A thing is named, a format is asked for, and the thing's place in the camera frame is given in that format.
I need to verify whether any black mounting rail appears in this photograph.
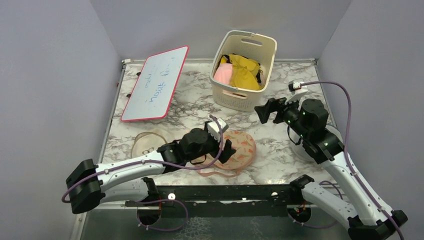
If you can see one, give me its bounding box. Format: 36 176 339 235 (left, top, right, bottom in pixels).
124 184 312 222

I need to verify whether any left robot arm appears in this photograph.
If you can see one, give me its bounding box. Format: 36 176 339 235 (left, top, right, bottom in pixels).
61 115 236 214

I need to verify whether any red-framed whiteboard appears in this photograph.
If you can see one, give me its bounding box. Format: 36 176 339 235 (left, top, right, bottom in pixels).
120 45 189 122

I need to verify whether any floral mesh laundry bag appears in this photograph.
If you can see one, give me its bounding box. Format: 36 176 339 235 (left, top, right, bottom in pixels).
197 130 256 178

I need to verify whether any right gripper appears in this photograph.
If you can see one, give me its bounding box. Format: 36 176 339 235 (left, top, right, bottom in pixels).
255 92 310 139

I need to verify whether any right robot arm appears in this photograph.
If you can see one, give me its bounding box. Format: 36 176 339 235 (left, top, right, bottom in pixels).
254 90 408 240

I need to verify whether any yellow bra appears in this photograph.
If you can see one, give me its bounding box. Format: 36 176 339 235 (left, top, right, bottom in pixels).
229 54 263 91

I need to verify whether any black and yellow garment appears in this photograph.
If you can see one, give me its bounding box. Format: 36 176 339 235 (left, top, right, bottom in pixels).
218 54 264 86

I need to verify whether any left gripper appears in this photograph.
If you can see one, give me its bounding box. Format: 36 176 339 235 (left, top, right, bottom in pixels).
186 122 235 163

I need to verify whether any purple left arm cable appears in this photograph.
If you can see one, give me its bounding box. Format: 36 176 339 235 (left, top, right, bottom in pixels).
61 114 225 204

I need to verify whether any pink cloth in basket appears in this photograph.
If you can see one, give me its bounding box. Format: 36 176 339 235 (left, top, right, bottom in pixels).
213 63 233 85

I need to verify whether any cream plastic laundry basket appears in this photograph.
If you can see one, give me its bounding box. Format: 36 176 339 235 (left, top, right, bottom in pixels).
209 30 278 112

